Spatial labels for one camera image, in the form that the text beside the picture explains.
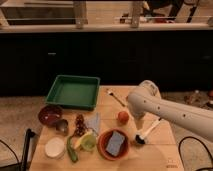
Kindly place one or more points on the red apple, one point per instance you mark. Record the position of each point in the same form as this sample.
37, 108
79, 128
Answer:
122, 117

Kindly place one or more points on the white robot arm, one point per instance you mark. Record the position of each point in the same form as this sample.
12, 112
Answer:
146, 98

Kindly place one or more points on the green plastic tray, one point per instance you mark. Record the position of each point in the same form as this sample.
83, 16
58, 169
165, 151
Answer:
74, 92

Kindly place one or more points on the small fork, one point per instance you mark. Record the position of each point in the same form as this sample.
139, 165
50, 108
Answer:
109, 92

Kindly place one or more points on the grey blue cloth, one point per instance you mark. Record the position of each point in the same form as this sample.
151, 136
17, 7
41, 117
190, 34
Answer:
93, 123

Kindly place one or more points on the dark red grape bunch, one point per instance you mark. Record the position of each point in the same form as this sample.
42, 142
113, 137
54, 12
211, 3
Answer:
80, 126

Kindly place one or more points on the blue sponge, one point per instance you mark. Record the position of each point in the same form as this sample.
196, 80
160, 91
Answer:
114, 143

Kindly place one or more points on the orange bowl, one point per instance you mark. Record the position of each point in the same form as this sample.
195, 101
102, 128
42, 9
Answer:
103, 141

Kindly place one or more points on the yellow green plush toy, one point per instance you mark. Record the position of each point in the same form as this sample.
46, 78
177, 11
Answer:
87, 142

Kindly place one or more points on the small metal cup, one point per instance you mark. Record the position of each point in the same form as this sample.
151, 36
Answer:
62, 126

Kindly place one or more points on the dark red bowl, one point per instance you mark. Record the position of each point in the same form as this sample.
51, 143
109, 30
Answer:
50, 114

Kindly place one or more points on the green cucumber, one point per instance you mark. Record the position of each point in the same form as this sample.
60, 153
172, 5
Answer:
71, 152

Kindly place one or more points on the white round lid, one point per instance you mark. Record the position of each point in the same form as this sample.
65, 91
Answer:
55, 148

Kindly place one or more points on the white handled dish brush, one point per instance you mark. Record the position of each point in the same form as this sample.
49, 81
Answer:
142, 135

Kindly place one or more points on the black chair frame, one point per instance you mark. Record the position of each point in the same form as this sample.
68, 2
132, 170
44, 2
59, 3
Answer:
20, 163

